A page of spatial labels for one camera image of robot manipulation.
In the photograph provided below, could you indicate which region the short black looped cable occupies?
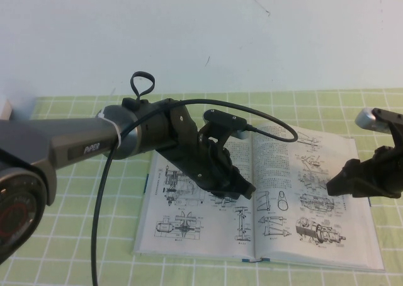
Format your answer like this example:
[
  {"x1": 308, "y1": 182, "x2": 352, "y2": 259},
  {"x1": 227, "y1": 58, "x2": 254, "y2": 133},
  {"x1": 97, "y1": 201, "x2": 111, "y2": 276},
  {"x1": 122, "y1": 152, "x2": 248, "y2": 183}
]
[{"x1": 130, "y1": 71, "x2": 156, "y2": 103}]

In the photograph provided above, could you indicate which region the technical book with diagrams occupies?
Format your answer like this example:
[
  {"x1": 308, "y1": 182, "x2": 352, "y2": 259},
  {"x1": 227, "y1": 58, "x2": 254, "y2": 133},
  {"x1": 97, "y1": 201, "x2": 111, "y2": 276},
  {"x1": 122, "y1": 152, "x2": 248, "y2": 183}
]
[{"x1": 132, "y1": 124, "x2": 387, "y2": 273}]

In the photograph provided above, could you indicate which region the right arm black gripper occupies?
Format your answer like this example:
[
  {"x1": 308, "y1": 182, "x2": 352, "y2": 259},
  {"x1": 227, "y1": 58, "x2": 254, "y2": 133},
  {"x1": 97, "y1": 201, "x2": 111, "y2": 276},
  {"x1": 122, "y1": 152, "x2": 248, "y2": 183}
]
[{"x1": 326, "y1": 145, "x2": 403, "y2": 200}]

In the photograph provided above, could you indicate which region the white cable tie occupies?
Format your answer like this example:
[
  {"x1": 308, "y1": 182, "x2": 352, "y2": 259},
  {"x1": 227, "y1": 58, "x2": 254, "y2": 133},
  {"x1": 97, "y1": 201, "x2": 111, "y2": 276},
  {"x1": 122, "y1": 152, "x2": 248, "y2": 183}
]
[{"x1": 96, "y1": 108, "x2": 123, "y2": 149}]

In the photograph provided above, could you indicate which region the long black camera cable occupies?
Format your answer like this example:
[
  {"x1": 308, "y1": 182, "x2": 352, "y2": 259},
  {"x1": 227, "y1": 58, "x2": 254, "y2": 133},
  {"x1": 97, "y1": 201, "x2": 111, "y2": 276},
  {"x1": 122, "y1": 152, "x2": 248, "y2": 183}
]
[{"x1": 91, "y1": 98, "x2": 299, "y2": 286}]

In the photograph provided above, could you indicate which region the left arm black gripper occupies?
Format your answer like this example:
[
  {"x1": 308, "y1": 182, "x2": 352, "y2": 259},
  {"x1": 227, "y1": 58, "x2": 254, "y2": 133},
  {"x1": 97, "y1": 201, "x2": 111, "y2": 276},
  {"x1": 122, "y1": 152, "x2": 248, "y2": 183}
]
[{"x1": 159, "y1": 104, "x2": 256, "y2": 205}]

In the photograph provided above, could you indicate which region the green white checked tablecloth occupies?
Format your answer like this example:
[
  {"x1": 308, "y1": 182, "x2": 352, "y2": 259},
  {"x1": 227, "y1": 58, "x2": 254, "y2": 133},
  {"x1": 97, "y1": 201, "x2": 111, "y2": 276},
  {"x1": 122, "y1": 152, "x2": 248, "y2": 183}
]
[{"x1": 0, "y1": 88, "x2": 403, "y2": 286}]

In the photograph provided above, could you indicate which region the beige board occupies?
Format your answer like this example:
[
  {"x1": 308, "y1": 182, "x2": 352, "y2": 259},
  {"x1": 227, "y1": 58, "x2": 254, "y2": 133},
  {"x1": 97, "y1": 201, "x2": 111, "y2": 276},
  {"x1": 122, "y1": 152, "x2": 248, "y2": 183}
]
[{"x1": 0, "y1": 99, "x2": 14, "y2": 120}]

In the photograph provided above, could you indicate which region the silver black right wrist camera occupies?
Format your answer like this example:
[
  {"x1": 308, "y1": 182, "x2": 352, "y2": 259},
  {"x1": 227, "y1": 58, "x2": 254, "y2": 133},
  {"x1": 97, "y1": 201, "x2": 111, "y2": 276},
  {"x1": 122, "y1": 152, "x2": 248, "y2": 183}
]
[{"x1": 353, "y1": 106, "x2": 403, "y2": 148}]

